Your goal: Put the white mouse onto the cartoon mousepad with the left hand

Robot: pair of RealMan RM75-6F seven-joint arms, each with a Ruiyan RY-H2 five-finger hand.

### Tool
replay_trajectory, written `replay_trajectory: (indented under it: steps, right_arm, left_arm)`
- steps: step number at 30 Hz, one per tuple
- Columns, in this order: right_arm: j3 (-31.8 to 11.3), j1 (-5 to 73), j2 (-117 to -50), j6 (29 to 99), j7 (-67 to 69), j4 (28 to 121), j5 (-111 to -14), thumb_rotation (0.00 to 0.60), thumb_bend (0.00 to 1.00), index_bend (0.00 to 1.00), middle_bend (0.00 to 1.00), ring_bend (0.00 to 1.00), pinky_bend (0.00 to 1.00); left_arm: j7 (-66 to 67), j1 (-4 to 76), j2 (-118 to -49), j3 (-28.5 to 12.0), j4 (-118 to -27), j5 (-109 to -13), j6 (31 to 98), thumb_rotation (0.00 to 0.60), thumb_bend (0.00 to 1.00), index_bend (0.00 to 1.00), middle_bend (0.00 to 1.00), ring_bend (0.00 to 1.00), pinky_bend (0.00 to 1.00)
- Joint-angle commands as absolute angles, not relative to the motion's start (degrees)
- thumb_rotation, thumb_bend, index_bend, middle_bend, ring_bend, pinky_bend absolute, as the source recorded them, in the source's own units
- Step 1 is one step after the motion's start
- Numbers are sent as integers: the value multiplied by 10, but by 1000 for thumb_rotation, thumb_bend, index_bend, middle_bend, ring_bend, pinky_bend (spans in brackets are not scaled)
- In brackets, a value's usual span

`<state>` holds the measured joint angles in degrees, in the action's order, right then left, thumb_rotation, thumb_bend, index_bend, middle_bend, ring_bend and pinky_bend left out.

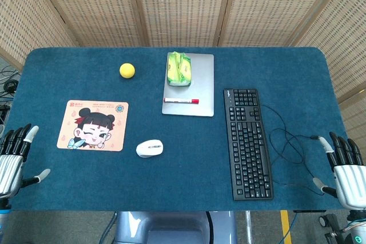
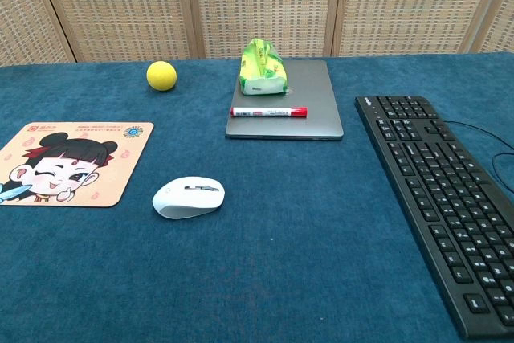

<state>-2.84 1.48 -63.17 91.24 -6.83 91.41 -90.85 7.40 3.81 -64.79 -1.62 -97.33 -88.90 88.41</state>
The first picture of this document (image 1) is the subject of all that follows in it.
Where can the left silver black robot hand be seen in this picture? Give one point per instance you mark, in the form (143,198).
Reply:
(10,164)

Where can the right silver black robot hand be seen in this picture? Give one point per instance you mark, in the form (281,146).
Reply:
(349,178)

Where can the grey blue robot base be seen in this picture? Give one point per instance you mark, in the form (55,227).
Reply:
(174,227)

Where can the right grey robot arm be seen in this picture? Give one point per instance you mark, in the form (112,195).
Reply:
(356,227)

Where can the cartoon girl mouse pad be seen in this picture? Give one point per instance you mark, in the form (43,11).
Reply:
(93,125)

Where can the black caster wheel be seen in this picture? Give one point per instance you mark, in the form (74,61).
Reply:
(324,220)

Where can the black keyboard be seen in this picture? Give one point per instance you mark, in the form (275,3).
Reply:
(247,144)

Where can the yellow ball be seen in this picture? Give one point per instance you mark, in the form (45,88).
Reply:
(127,71)

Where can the blue table cloth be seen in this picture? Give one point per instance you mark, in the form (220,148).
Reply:
(183,169)

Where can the silver laptop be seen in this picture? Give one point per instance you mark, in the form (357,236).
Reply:
(200,95)

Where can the red white marker pen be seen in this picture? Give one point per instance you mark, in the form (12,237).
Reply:
(181,100)

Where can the green tissue pack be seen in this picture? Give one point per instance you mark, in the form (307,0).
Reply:
(179,68)

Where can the woven folding screen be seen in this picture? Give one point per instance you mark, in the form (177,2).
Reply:
(183,7)

